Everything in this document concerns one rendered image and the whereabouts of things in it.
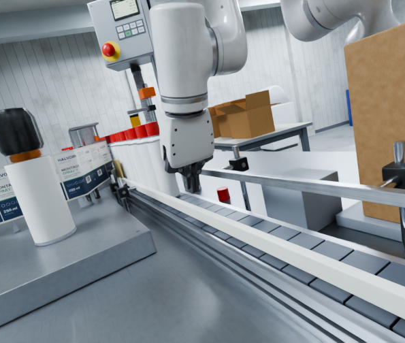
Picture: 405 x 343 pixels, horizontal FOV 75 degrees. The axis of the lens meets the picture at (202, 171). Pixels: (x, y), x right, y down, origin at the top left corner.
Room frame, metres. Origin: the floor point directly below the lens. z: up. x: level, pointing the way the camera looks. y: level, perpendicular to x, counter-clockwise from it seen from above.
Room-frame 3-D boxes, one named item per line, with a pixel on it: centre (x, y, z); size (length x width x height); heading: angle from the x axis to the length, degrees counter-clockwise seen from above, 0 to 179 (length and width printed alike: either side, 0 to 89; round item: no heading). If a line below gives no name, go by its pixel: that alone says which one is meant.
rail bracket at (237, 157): (0.53, -0.06, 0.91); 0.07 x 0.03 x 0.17; 117
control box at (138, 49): (0.92, 0.13, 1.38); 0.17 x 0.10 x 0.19; 82
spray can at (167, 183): (0.69, 0.10, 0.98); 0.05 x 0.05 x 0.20
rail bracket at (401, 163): (0.26, -0.20, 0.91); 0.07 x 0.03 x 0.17; 117
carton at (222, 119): (2.91, -0.49, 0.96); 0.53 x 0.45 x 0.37; 108
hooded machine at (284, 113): (5.61, -1.77, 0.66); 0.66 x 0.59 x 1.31; 106
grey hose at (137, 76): (0.98, 0.14, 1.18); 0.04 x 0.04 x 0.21
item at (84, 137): (1.12, 0.43, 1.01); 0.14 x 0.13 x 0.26; 27
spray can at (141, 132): (0.73, 0.13, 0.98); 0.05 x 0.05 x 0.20
